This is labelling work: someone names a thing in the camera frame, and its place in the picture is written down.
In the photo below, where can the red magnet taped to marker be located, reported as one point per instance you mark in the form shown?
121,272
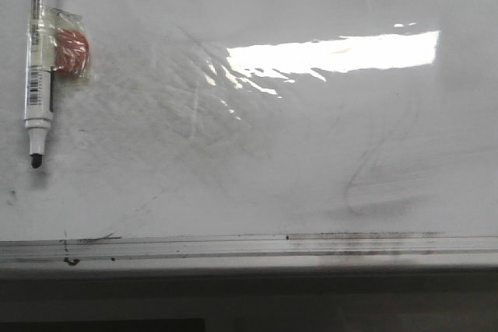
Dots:
72,48

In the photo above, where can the white whiteboard marker pen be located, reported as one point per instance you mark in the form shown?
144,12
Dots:
40,68

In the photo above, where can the white whiteboard with aluminium frame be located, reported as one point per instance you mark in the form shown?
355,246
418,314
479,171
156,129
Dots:
238,135

